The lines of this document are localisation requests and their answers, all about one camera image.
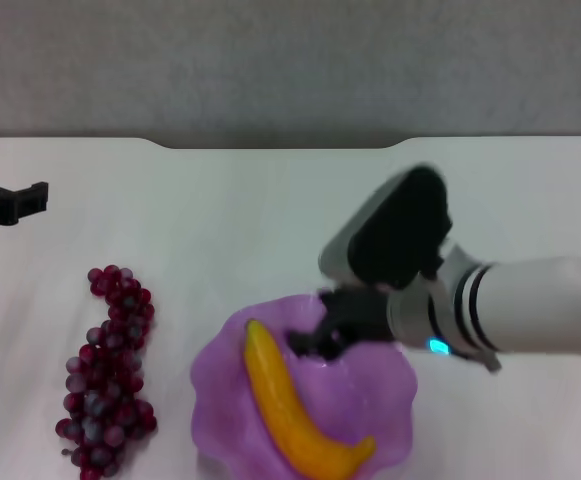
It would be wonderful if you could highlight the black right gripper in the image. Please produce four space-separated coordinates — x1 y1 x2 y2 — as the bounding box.
287 285 396 364

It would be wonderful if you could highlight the yellow banana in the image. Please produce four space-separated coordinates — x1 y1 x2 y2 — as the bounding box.
243 319 377 477

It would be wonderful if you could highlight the dark red grape bunch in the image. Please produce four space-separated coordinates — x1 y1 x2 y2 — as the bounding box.
53 264 159 480

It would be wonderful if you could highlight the purple wavy plastic plate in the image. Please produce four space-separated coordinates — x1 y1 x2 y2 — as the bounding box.
189 294 419 480

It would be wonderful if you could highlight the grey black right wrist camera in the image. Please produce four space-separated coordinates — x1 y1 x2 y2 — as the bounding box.
318 164 455 292

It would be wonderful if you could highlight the grey right arm cable connector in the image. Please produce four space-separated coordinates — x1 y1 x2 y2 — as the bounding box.
462 347 502 374

